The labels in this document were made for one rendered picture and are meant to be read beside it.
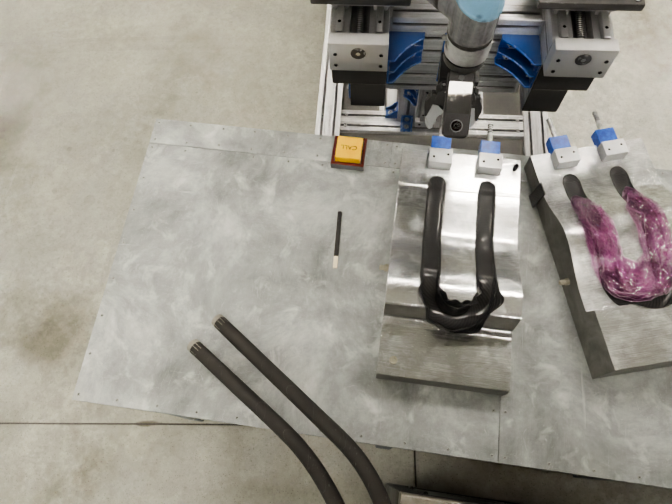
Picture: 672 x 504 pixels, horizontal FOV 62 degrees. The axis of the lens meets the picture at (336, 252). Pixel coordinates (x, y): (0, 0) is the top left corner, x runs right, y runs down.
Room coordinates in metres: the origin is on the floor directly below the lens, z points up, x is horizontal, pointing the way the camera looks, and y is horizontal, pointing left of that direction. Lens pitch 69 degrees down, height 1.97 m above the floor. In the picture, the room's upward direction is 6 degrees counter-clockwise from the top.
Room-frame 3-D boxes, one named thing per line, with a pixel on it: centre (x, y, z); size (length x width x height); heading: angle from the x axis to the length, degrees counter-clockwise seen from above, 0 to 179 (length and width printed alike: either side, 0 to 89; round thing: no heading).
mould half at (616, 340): (0.37, -0.61, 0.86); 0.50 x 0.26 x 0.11; 3
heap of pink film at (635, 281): (0.38, -0.60, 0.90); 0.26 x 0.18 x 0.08; 3
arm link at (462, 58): (0.63, -0.25, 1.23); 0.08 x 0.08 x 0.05
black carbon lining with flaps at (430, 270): (0.39, -0.25, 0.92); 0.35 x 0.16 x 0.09; 166
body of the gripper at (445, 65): (0.64, -0.26, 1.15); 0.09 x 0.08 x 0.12; 166
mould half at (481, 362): (0.38, -0.24, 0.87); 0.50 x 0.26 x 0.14; 166
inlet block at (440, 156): (0.65, -0.26, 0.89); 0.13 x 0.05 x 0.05; 166
